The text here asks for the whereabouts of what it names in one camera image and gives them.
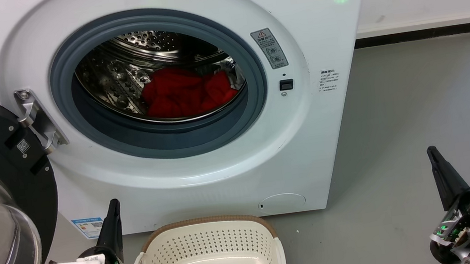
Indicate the blue energy label sticker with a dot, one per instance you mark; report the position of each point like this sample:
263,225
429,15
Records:
88,227

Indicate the grey rubber door seal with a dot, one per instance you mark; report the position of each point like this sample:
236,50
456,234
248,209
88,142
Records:
172,140

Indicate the cream perforated laundry basket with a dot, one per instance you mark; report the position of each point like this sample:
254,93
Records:
232,250

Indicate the silver metal door hinge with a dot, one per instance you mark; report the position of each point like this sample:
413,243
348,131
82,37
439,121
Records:
35,117

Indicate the grey warning sticker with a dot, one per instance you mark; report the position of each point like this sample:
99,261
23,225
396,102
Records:
269,50

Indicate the small printed text label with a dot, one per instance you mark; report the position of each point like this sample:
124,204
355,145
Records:
329,81

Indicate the white front-load washing machine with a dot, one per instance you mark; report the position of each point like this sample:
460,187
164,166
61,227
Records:
331,137

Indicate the white wall ledge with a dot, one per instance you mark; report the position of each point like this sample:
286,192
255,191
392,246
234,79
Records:
425,24

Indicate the black door latch socket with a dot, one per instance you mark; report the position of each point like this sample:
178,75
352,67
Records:
286,84

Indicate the QR code sticker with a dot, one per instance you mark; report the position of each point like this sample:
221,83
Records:
24,145

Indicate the red and white garment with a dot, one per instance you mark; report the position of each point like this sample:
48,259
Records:
175,94

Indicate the oval filter cover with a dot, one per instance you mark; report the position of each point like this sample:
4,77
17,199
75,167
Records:
281,202

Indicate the stainless steel washing machine drum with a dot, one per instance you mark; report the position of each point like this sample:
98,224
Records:
119,79

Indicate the black baseboard strip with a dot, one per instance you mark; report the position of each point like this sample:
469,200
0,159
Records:
422,34

